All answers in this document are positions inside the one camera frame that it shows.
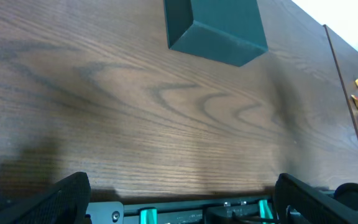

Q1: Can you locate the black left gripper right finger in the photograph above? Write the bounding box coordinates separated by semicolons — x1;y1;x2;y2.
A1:
273;173;358;224

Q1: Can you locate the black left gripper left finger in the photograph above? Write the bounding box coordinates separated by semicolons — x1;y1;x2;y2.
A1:
0;172;91;224

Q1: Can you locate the dark green box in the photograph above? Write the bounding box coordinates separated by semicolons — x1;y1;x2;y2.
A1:
163;0;268;67

